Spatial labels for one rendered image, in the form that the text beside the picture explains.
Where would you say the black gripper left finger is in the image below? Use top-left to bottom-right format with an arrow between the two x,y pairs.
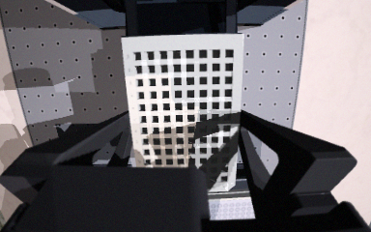
15,111 -> 132,167

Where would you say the white well plate with black square wells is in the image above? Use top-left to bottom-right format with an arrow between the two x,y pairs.
122,34 -> 244,192

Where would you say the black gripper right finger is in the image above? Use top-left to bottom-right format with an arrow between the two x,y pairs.
238,110 -> 357,218

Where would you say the white multi-well plate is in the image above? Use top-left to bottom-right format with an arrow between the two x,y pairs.
208,188 -> 255,220

